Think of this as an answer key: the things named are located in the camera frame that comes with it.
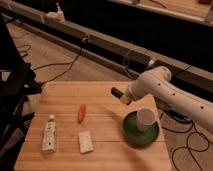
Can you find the grey metal rail beam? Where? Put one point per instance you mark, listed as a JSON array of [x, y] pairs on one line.
[[184, 43]]

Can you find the white ceramic cup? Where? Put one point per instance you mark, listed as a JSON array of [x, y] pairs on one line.
[[145, 118]]

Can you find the orange marker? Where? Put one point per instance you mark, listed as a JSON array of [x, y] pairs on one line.
[[81, 113]]

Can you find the white rectangular packet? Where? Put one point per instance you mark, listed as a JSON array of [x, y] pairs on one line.
[[85, 142]]

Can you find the white tube with cap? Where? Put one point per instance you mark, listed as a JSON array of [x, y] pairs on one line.
[[49, 136]]

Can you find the black eraser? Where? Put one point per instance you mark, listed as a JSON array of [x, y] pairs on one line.
[[116, 92]]

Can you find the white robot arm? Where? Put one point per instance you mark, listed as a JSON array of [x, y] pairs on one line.
[[157, 83]]

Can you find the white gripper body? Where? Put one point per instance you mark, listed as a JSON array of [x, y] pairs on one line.
[[125, 99]]

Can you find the black tripod stand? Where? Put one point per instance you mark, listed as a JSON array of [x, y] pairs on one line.
[[17, 81]]

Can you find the green ceramic saucer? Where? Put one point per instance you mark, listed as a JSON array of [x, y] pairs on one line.
[[137, 137]]

